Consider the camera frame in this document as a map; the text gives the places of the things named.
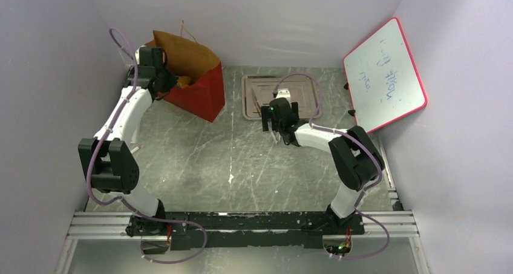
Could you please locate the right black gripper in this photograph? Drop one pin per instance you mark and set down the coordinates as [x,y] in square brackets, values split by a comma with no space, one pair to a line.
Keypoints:
[265,118]

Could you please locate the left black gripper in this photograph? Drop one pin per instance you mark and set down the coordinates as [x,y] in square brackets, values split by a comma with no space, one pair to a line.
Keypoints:
[172,81]

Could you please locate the metal tongs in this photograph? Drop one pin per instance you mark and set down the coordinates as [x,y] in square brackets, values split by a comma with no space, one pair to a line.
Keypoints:
[263,112]

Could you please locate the orange fake bread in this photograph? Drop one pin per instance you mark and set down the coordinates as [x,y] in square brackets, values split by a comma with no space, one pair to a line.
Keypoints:
[183,81]

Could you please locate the metal baking tray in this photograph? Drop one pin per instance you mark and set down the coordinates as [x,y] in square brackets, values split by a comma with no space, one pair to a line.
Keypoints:
[257,91]

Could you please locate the red brown paper bag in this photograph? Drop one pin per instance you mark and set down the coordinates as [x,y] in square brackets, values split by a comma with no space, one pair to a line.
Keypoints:
[186,57]

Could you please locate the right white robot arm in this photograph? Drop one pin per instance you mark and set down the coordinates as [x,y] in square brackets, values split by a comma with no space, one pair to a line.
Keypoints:
[358,163]

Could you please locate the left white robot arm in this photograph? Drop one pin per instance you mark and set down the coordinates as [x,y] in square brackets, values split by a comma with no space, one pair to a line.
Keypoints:
[110,169]

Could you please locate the red framed whiteboard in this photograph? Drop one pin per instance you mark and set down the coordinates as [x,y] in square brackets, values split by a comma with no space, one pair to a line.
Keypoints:
[382,78]

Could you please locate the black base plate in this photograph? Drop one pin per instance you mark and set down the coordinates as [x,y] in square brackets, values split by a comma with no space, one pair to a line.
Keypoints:
[191,230]

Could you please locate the aluminium rail frame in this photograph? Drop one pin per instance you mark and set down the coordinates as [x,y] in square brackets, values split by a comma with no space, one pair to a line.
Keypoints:
[246,176]

